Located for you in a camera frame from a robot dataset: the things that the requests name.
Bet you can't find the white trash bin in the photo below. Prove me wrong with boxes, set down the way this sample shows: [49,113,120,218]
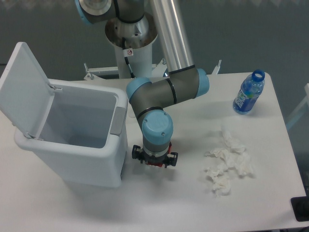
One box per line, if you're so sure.
[14,80,128,188]

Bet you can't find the black cable on pedestal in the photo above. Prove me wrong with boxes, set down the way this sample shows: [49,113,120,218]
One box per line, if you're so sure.
[121,37,136,79]

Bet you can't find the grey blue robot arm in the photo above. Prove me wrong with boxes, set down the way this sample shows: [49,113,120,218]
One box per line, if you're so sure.
[75,0,210,167]

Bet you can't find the white chair frame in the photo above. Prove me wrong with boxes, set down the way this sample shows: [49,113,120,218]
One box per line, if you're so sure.
[285,83,309,131]

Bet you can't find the blue plastic bottle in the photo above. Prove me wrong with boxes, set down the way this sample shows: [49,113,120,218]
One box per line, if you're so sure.
[233,69,265,115]

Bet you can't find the black device at edge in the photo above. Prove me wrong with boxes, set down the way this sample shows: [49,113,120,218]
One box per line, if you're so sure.
[291,196,309,222]

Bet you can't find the crumpled white tissue pile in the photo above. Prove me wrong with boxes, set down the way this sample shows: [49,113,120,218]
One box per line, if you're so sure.
[204,126,254,197]

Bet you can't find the crushed red can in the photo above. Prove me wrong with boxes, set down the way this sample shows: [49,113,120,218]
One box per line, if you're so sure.
[146,142,172,167]

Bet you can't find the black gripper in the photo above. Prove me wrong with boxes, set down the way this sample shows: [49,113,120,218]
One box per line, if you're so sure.
[132,145,178,168]

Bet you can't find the white trash bin lid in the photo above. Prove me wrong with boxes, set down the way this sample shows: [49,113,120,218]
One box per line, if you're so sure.
[0,42,55,138]

